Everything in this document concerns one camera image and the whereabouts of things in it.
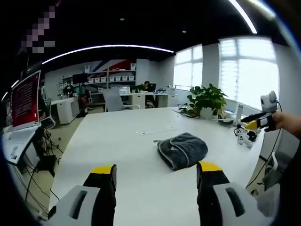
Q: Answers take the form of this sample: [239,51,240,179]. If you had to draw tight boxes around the person's right hand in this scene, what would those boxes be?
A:
[270,111,294,130]

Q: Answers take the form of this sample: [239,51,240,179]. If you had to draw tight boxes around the wall shelf with white bins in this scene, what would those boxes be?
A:
[83,63,137,89]

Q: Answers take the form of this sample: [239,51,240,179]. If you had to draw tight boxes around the grey towel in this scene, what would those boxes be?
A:
[157,132,208,170]

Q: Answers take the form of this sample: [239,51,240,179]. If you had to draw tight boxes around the black monitor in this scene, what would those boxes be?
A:
[72,73,88,84]

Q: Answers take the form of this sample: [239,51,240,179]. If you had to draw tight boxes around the black cables under desk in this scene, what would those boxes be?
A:
[21,127,64,212]

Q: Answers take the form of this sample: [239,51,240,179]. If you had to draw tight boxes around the white office desk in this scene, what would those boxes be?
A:
[89,90,176,110]

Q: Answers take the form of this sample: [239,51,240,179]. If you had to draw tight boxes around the white desk chair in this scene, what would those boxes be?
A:
[41,97,56,129]

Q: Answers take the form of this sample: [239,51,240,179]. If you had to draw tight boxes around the grey office chair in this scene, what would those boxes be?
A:
[103,89,137,112]

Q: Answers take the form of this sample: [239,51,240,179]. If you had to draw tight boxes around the potted green plant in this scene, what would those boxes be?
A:
[187,83,229,119]

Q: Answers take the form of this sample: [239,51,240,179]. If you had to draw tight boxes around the white mesh office chair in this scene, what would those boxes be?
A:
[246,152,286,219]

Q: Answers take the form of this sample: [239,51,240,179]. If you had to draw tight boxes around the small white toy robot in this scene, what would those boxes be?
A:
[233,124,259,149]

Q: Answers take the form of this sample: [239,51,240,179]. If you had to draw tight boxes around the open laptop with red screen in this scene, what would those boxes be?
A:
[2,70,42,165]

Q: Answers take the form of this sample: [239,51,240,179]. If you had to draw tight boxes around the white side desk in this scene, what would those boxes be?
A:
[50,97,80,125]

